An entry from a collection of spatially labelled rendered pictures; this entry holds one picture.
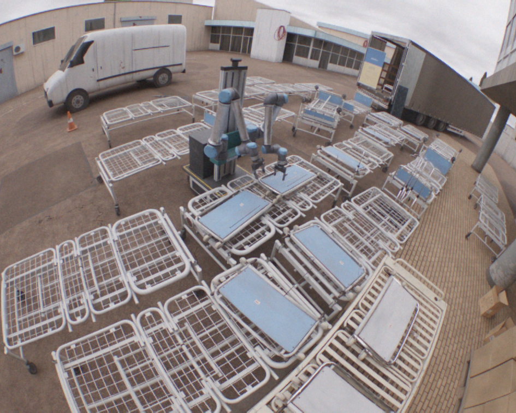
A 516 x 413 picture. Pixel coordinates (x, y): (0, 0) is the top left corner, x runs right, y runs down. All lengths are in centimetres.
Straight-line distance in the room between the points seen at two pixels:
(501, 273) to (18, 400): 671
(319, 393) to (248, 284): 95
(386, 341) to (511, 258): 343
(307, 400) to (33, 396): 243
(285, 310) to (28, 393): 264
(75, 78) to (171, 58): 370
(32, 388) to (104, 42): 826
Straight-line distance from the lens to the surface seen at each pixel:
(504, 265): 492
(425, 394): 299
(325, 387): 160
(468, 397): 328
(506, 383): 298
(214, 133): 232
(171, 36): 957
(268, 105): 245
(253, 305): 172
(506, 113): 1199
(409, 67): 1137
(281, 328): 170
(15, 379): 302
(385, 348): 188
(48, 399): 270
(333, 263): 211
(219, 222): 218
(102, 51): 844
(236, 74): 268
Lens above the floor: 213
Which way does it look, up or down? 41 degrees down
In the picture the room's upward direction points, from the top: 11 degrees clockwise
